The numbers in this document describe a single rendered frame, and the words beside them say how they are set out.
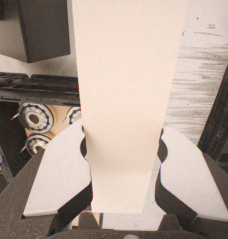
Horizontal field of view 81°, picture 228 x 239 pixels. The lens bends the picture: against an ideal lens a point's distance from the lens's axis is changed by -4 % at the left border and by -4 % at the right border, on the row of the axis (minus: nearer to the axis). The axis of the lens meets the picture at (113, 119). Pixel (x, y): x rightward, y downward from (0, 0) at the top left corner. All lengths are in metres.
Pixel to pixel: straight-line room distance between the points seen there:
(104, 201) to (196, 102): 0.52
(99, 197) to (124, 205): 0.03
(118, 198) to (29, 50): 0.27
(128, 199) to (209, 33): 0.52
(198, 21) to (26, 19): 0.46
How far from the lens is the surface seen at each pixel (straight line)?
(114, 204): 0.18
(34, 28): 0.33
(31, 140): 0.50
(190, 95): 0.59
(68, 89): 0.40
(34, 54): 0.31
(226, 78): 1.19
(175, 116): 0.60
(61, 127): 0.46
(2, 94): 0.37
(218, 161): 1.27
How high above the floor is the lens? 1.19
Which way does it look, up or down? 61 degrees down
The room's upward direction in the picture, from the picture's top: 177 degrees counter-clockwise
